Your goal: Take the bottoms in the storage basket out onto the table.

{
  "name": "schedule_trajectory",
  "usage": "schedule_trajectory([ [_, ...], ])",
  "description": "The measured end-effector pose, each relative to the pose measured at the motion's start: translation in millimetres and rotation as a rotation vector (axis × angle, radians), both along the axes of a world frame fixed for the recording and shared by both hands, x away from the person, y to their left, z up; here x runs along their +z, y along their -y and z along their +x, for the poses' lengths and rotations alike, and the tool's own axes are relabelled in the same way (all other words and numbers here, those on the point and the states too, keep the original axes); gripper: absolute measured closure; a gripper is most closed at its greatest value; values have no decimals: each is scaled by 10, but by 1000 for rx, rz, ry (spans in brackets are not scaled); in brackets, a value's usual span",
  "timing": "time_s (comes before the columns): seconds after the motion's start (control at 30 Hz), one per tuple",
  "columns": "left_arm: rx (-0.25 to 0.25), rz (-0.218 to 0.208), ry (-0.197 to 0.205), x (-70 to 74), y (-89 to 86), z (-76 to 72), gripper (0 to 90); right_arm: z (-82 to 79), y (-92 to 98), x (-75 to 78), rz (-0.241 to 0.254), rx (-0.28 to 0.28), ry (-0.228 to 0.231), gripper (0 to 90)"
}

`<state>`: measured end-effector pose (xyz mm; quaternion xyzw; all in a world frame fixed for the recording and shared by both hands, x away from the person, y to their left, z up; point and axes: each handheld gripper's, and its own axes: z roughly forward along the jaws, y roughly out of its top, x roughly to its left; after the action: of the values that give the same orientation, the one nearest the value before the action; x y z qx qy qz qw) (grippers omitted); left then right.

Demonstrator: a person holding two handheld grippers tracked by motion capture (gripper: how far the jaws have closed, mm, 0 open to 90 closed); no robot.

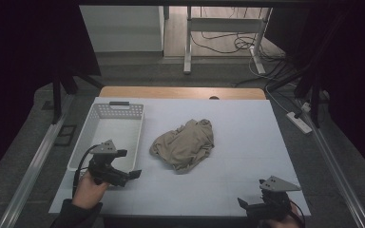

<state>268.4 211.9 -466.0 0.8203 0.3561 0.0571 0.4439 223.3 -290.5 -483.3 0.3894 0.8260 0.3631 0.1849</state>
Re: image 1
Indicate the white table cover board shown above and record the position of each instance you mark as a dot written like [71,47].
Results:
[234,158]

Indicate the white desk frame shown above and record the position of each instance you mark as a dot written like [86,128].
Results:
[225,24]

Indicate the white perforated plastic basket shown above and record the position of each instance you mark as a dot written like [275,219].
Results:
[117,126]

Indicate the white power strip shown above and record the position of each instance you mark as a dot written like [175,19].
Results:
[299,123]

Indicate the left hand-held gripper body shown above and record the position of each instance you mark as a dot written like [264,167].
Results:
[106,169]

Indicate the white plug adapter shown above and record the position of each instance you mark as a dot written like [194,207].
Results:
[305,107]

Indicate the dark curtain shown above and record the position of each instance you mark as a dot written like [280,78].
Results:
[361,79]
[19,47]

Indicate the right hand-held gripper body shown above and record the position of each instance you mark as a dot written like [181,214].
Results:
[271,207]

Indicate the person's dark left sleeve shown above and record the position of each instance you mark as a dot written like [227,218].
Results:
[74,217]

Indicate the wooden table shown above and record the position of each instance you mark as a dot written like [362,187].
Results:
[177,92]

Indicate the beige cloth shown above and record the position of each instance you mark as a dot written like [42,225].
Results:
[185,145]

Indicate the person's right hand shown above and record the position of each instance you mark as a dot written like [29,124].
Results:
[282,224]

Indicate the black metal stand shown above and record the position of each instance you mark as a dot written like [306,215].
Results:
[57,95]
[313,95]

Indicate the black floor bracket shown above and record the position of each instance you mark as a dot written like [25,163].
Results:
[66,135]

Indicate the aluminium rail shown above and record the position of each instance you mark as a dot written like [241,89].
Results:
[34,164]
[336,171]

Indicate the white cabinet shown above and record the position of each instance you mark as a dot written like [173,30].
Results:
[120,28]

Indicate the person's left hand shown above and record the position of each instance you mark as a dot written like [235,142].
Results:
[88,193]

